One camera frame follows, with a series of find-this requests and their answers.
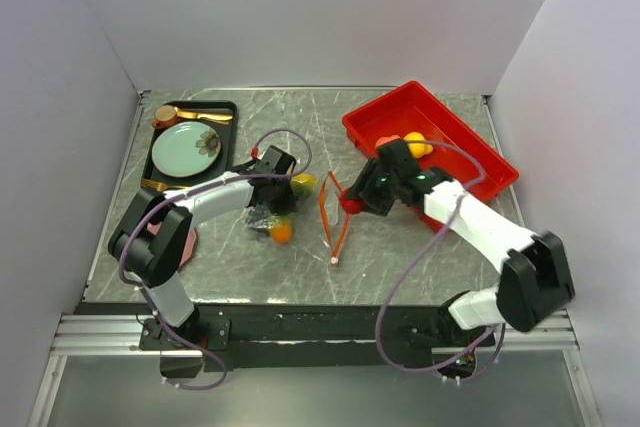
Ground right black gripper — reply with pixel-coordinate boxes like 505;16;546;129
346;156;401;217

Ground yellow green fake mango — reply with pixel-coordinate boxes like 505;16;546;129
290;173;317;201

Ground dark fake grapes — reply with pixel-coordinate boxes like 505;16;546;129
245;205;272;236

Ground red fake strawberry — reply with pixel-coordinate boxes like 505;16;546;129
339;197;364;215

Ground fake peach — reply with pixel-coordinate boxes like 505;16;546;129
375;135;400;148

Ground fake orange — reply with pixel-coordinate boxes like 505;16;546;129
404;132;434;159

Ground clear zip top bag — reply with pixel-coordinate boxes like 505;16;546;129
244;170;351;266

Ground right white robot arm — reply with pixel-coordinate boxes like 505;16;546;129
341;159;575;345

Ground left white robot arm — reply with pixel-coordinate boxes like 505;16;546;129
108;146;296;349

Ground red plastic bin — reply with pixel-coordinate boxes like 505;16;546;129
341;80;520;234

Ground gold spoon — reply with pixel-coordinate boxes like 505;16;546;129
174;107;233;125

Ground teal flower plate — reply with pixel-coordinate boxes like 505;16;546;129
151;121;222;178

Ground pink dotted plate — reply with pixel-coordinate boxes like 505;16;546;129
147;223;198;270

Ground gold fork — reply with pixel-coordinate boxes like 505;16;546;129
140;178;187;192

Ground small brown cup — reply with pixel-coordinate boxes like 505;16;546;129
152;105;179;130

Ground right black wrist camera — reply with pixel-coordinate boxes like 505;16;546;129
376;139;421;180

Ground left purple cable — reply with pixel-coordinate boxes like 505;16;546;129
117;127;314;392

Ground purple cable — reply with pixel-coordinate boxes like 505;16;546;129
374;140;504;383
117;127;314;392

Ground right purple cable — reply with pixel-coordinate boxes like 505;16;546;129
374;140;504;383

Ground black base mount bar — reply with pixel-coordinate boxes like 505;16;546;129
138;296;496;381

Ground aluminium frame rail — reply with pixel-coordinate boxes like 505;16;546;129
49;311;581;356

